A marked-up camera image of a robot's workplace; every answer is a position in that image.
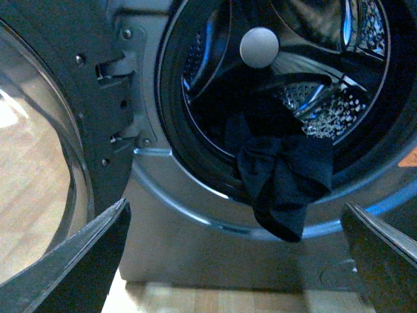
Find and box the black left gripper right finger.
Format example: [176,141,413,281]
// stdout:
[340,202,416,312]

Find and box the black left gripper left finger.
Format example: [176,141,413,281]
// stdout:
[1,199,131,312]

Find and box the dark navy garment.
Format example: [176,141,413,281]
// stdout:
[224,102,334,243]

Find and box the washing machine glass door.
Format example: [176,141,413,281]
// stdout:
[1,1,135,282]

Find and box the grey front-load washing machine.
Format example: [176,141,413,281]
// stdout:
[111,1,416,291]

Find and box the orange warning sticker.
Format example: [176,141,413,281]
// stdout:
[398,151,417,168]

